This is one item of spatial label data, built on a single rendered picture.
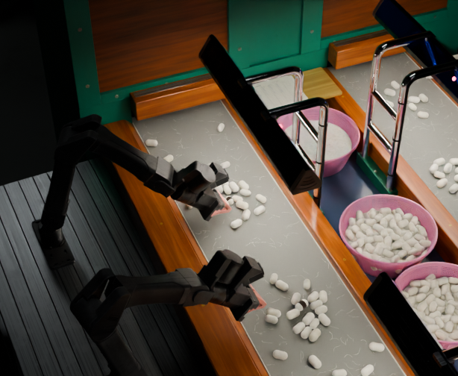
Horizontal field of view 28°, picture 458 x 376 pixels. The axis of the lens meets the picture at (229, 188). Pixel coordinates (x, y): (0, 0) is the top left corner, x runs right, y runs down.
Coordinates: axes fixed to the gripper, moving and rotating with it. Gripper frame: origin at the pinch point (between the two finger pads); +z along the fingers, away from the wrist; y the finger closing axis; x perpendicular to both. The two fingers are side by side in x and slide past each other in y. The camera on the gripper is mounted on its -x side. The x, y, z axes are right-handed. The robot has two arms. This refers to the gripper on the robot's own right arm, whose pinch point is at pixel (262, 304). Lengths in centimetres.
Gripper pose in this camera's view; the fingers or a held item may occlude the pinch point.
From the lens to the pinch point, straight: 230.9
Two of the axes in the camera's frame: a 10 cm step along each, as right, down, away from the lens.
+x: -6.0, 7.3, 3.4
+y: -3.8, -6.3, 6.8
